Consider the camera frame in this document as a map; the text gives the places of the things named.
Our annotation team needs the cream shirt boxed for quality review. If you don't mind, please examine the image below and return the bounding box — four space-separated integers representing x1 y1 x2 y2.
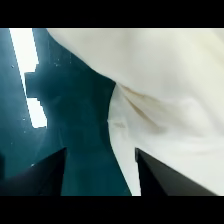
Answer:
46 27 224 197

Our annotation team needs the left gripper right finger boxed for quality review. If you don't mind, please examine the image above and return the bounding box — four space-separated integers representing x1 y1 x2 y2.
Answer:
134 147 217 197

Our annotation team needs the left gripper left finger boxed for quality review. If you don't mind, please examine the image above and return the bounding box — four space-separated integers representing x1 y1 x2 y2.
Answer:
0 147 68 197

